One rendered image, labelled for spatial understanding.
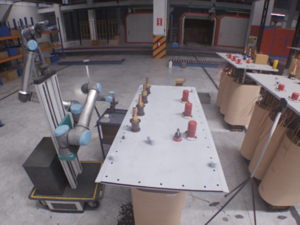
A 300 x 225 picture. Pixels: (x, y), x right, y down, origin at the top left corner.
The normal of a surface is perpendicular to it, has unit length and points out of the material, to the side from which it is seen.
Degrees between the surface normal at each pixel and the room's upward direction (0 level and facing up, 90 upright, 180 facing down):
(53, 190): 90
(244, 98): 90
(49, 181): 90
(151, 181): 0
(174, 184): 0
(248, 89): 90
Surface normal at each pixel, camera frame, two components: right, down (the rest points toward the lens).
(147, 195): -0.11, 0.47
